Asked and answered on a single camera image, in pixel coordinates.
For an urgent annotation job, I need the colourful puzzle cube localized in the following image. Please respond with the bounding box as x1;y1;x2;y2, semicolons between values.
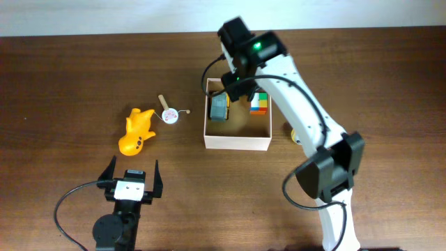
249;92;268;115

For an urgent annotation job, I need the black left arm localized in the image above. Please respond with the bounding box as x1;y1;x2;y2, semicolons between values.
92;157;163;251

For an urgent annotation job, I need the yellow minion ball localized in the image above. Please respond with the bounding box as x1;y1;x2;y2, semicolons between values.
291;129;301;145

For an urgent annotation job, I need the orange rubber toy animal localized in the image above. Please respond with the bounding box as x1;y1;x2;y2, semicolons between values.
118;108;156;156

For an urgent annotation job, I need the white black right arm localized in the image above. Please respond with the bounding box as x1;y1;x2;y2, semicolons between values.
217;17;365;250

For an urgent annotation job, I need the wooden pig rattle drum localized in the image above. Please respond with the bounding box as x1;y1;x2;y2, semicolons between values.
155;94;191;125

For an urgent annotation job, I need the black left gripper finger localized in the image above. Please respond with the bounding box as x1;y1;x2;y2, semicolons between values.
146;160;163;198
97;155;116;189

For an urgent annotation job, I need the black right camera cable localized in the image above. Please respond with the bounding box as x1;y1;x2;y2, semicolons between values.
200;54;349;251

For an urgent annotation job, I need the black left camera cable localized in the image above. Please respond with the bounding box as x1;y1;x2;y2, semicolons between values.
53;179;116;251

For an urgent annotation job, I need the pink cardboard box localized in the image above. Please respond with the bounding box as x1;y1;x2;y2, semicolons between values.
203;96;272;151

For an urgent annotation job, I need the yellow grey toy truck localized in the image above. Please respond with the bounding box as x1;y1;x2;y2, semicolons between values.
209;93;230;121

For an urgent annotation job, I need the black camera cable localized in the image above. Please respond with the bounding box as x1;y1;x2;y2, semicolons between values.
200;54;349;251
53;179;116;251

